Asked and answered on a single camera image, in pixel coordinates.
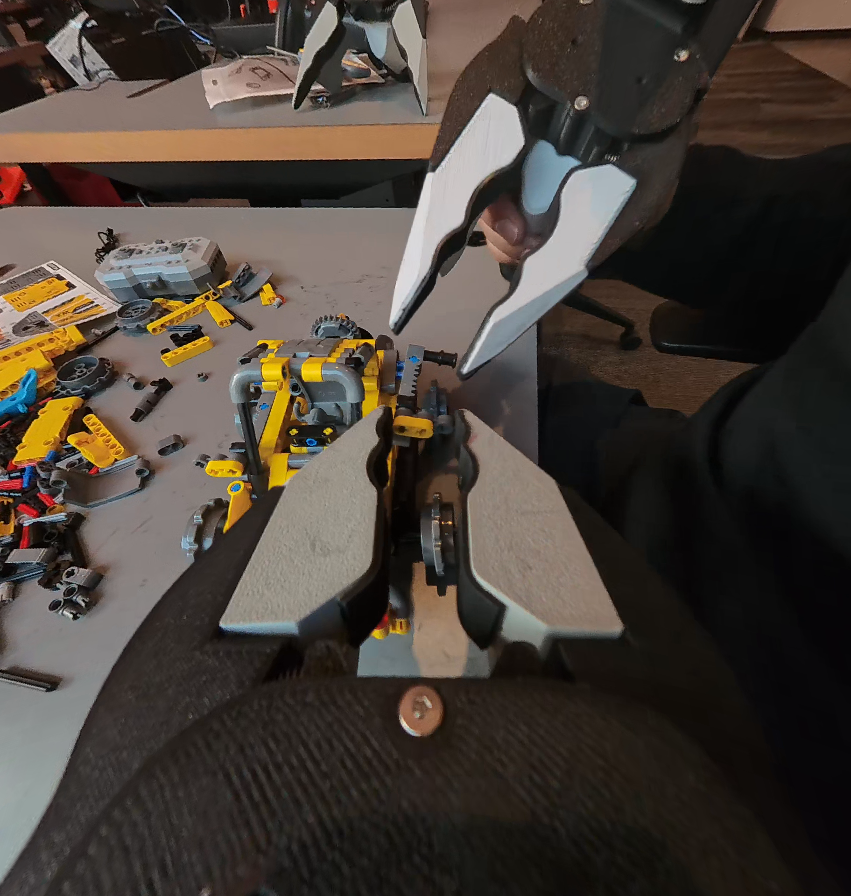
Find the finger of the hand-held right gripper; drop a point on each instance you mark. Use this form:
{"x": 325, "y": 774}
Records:
{"x": 572, "y": 238}
{"x": 460, "y": 182}

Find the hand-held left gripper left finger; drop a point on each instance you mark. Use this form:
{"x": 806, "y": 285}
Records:
{"x": 313, "y": 546}

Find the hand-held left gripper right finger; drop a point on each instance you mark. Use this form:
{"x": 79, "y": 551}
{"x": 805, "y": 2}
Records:
{"x": 530, "y": 553}

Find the yellow toy brick vehicle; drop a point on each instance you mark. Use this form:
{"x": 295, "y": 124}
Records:
{"x": 306, "y": 371}

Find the small grey oval link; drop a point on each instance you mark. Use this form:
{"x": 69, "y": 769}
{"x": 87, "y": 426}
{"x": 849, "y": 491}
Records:
{"x": 170, "y": 445}

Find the person's right forearm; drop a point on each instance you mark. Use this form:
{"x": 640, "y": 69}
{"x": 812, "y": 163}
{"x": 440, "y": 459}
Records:
{"x": 747, "y": 231}

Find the grey desk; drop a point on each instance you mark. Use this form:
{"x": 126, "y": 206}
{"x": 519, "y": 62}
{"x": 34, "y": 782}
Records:
{"x": 47, "y": 735}

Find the person's right hand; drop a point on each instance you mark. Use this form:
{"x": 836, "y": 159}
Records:
{"x": 506, "y": 231}

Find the idle grey-fingered gripper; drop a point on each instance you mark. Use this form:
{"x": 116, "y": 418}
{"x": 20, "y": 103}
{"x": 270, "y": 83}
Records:
{"x": 415, "y": 49}

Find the black office chair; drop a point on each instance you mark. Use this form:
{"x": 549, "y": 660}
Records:
{"x": 691, "y": 332}

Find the grey curved brick panel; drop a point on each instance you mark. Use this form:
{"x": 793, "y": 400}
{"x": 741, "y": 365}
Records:
{"x": 110, "y": 493}

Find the person's legs in black pants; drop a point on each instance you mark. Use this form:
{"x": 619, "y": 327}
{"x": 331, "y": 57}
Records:
{"x": 747, "y": 560}

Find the black brick connector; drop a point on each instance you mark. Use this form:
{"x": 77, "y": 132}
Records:
{"x": 149, "y": 400}

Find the short yellow brick beam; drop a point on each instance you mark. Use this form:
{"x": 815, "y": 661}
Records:
{"x": 186, "y": 351}

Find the white line-drawing paper sheet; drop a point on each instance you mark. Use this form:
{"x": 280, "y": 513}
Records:
{"x": 250, "y": 80}

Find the long yellow brick beam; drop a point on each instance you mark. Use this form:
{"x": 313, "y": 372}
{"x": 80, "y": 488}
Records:
{"x": 187, "y": 308}

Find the dark grey wheel hub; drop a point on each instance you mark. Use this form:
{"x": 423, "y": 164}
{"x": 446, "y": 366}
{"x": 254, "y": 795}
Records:
{"x": 83, "y": 374}

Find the grey toy gear wheel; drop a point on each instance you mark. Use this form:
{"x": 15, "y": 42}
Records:
{"x": 135, "y": 315}

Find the pile of loose toy bricks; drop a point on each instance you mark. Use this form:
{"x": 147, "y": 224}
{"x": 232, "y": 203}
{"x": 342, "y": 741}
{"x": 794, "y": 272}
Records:
{"x": 26, "y": 483}

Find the grey toy battery box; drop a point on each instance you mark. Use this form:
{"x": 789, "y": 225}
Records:
{"x": 159, "y": 266}

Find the wood-edged grey table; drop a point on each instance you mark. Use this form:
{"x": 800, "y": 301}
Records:
{"x": 152, "y": 115}

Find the black ribbed rod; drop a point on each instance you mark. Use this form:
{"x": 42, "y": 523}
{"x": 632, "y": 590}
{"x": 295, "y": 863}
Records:
{"x": 26, "y": 680}

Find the blue toy brick beam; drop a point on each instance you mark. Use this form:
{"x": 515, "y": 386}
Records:
{"x": 5, "y": 406}

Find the yellow printed instruction booklet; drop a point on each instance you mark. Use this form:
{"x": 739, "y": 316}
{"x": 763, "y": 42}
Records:
{"x": 40, "y": 294}

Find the white printed leaflet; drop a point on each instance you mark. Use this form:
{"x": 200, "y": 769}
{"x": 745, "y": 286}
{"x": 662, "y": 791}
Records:
{"x": 75, "y": 49}

